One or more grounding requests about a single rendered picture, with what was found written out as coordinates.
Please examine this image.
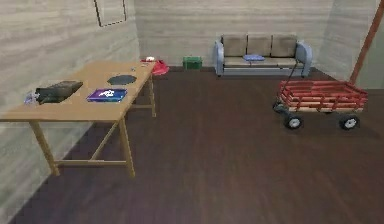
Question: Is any blue sofa with beige cushions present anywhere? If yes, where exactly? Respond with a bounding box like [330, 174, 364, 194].
[213, 33, 314, 78]

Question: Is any black flat box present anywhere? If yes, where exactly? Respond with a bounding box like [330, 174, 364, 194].
[35, 80, 84, 105]

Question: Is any small pale blue object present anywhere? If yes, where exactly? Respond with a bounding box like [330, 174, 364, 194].
[24, 91, 40, 105]

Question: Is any red wagon with black wheels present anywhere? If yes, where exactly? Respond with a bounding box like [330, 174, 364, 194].
[272, 61, 369, 131]

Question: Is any light wooden table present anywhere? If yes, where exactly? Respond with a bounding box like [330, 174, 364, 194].
[0, 60, 158, 178]

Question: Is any blue flat cushion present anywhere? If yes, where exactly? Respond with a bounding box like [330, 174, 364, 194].
[242, 54, 266, 63]

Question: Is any blue and white book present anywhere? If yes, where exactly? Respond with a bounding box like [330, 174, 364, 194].
[86, 88, 128, 103]

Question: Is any red cloth bag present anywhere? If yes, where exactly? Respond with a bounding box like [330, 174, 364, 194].
[151, 59, 170, 77]

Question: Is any dark framed wall picture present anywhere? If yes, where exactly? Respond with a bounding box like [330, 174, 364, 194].
[93, 0, 128, 28]

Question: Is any green box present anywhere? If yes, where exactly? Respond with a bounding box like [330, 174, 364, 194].
[182, 56, 203, 71]

